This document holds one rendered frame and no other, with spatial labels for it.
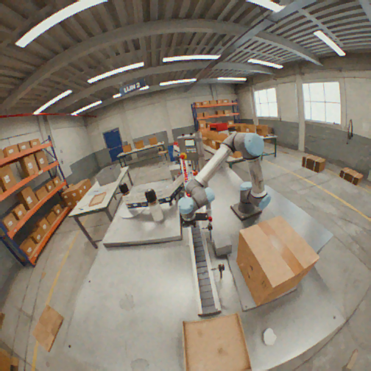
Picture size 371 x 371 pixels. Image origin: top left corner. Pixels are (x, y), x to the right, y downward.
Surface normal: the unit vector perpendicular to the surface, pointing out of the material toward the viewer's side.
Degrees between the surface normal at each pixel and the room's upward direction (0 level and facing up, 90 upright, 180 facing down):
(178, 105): 90
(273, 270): 0
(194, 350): 0
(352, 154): 90
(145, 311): 0
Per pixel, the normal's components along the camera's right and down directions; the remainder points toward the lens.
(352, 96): -0.96, 0.25
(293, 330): -0.18, -0.88
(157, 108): 0.20, 0.41
